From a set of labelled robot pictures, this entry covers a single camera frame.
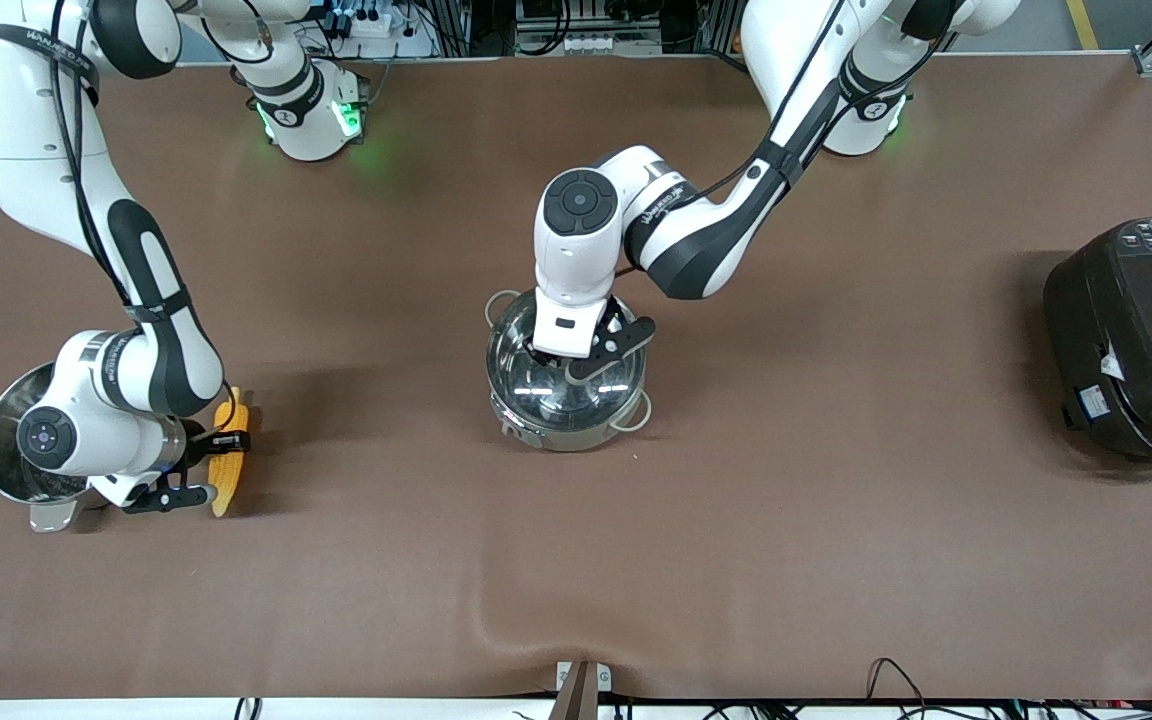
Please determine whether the stainless steel steamer pot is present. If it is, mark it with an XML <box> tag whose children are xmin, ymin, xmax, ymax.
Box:
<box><xmin>0</xmin><ymin>361</ymin><xmax>89</xmax><ymax>534</ymax></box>

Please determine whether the stainless steel cooking pot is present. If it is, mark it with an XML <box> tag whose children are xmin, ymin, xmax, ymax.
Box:
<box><xmin>484</xmin><ymin>288</ymin><xmax>655</xmax><ymax>453</ymax></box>

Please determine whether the glass pot lid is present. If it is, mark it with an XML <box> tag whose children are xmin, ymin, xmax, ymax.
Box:
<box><xmin>487</xmin><ymin>291</ymin><xmax>648</xmax><ymax>427</ymax></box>

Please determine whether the yellow corn cob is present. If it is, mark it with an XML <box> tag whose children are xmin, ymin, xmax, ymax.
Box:
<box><xmin>210</xmin><ymin>399</ymin><xmax>251</xmax><ymax>519</ymax></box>

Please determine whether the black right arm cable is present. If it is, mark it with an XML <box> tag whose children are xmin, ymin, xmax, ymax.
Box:
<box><xmin>44</xmin><ymin>0</ymin><xmax>139</xmax><ymax>313</ymax></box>

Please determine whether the metal table edge bracket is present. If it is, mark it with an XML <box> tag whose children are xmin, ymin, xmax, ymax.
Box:
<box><xmin>553</xmin><ymin>660</ymin><xmax>614</xmax><ymax>720</ymax></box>

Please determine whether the dark grey rice cooker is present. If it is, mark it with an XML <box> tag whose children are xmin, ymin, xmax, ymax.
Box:
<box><xmin>1043</xmin><ymin>217</ymin><xmax>1152</xmax><ymax>473</ymax></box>

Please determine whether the white power strip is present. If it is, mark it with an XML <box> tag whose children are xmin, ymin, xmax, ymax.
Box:
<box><xmin>560</xmin><ymin>32</ymin><xmax>639</xmax><ymax>55</ymax></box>
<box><xmin>334</xmin><ymin>4</ymin><xmax>439</xmax><ymax>43</ymax></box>

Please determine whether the black looped cable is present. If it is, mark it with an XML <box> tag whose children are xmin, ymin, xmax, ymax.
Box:
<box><xmin>864</xmin><ymin>656</ymin><xmax>929</xmax><ymax>720</ymax></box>

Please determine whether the brown table mat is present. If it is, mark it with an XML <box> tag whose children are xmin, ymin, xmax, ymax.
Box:
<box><xmin>0</xmin><ymin>52</ymin><xmax>1152</xmax><ymax>701</ymax></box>

